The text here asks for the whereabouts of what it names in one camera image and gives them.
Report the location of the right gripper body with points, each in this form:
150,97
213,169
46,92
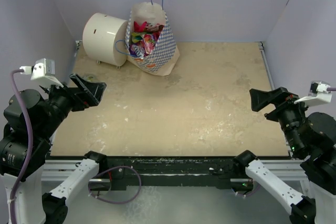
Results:
287,110

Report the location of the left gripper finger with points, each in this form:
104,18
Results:
94,92
83,87

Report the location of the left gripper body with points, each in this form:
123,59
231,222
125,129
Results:
66,96

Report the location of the purple Fox's berries candy bag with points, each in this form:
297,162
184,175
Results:
137,51

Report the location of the blue checkered paper bag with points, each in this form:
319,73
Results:
161,61

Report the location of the red Real snack bag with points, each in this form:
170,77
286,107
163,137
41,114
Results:
145,27

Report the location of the green Fox's candy bag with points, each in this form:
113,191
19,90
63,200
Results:
136,37

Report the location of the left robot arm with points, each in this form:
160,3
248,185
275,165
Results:
31,122

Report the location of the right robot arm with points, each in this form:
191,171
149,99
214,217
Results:
311,139

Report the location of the white cylindrical container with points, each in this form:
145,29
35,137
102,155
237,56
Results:
99,36

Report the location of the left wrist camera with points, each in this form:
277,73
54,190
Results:
42,73

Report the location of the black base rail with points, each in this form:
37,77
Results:
172,171

